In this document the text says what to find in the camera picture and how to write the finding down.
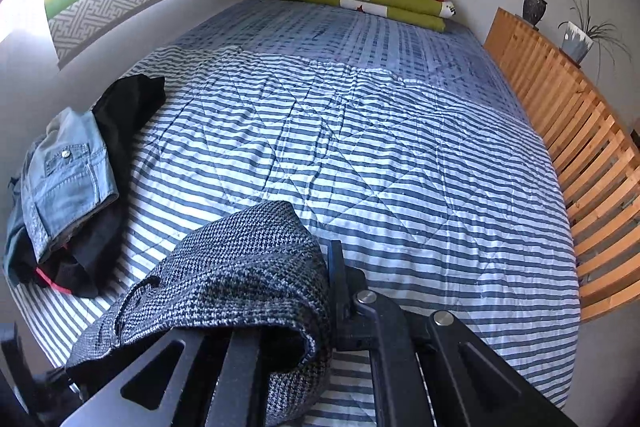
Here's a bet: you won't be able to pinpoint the grey houndstooth jacket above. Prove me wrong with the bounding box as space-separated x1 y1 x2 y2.
65 200 332 426

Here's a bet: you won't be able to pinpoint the blue white striped duvet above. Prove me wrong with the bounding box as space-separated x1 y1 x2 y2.
1 0 579 426

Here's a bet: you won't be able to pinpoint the black garment with pink stripe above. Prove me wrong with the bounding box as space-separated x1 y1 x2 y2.
6 75 166 298

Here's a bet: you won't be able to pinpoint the light blue denim jeans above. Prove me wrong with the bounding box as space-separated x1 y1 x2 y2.
20 107 119 261

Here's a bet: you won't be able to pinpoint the dark blue jeans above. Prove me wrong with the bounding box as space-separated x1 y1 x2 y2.
3 178 36 286

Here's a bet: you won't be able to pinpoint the dark ceramic vase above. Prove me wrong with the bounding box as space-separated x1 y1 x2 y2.
522 0 547 28

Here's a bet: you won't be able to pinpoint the potted plant in white pot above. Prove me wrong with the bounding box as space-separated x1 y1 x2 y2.
558 0 634 79

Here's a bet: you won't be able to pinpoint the wooden slatted bed frame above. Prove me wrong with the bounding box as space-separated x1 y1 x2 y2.
484 9 640 322

